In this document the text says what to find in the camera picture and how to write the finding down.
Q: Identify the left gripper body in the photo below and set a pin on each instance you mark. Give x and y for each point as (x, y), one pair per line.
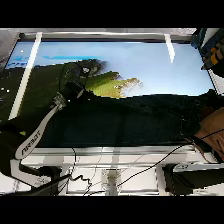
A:
(74, 90)

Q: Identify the dark blue jeans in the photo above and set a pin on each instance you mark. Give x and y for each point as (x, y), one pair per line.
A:
(133, 120)

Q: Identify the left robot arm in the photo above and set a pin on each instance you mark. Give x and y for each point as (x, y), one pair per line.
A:
(36, 135)

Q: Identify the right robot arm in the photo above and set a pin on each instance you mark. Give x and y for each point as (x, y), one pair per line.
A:
(186, 180)

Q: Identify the heap of clothes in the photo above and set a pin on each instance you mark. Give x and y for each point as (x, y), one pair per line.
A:
(213, 56)

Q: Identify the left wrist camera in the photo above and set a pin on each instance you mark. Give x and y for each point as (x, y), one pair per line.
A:
(85, 70)

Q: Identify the silver frame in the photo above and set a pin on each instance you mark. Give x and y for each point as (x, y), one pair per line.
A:
(110, 150)

